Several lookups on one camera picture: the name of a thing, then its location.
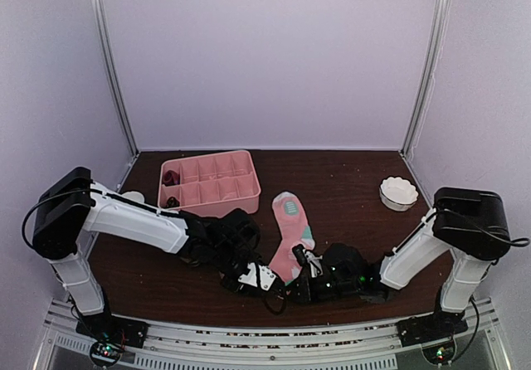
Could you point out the dark red rolled sock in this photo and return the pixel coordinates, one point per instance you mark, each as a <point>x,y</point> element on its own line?
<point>170,178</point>

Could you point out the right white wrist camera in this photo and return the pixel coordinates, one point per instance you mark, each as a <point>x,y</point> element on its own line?
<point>306,257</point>

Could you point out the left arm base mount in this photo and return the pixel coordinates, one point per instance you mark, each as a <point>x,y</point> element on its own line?
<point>110,347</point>

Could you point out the right aluminium frame post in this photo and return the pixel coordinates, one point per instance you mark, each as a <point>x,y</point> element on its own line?
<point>433,51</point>

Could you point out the dark brown rolled sock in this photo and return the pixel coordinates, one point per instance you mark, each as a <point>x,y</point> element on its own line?
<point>172,202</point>

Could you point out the white scalloped bowl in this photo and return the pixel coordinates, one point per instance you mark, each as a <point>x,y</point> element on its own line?
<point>398,194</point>

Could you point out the pink patterned sock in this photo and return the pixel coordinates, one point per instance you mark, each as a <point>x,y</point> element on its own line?
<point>294,230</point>

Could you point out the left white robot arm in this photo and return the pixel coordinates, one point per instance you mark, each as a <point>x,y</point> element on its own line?
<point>77,203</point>

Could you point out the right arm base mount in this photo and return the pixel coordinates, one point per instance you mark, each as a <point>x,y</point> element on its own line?
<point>434,334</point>

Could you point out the white round cup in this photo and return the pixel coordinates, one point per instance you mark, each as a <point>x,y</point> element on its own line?
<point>134,196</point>

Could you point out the pink divided organizer tray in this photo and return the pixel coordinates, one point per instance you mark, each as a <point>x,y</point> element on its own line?
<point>212,185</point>

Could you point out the aluminium frame post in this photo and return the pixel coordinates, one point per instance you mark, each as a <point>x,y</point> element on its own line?
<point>112,75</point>
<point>433,51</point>

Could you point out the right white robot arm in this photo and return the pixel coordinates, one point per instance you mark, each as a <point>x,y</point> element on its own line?
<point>471,224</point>

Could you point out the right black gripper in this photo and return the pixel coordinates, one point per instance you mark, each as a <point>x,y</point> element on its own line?
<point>306,292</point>

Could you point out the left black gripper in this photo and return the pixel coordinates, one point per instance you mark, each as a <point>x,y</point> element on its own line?
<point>246,289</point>

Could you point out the left aluminium frame post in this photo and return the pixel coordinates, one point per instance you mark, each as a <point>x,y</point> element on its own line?
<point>112,75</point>

